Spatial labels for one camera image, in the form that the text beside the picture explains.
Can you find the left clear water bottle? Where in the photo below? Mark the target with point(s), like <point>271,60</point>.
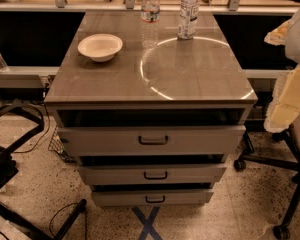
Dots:
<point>150,10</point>

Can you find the right clear water bottle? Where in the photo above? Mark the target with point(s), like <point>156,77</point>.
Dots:
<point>188,18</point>

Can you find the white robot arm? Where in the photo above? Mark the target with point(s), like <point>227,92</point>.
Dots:
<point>285,105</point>

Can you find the grey three-drawer cabinet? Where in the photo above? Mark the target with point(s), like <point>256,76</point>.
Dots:
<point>196,82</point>

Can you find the white paper bowl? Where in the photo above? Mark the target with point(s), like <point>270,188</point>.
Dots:
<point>100,47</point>

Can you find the grey drawer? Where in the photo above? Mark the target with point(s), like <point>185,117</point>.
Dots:
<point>151,174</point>
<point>152,197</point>
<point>135,141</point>

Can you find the black chair left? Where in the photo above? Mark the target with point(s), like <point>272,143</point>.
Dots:
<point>8,170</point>

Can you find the black office chair right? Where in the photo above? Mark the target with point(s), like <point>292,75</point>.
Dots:
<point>291,136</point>

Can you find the clear water bottle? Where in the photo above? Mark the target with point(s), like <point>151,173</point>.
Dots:
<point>150,10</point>
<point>188,18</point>

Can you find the wire mesh basket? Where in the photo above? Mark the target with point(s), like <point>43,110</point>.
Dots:
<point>57,147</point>

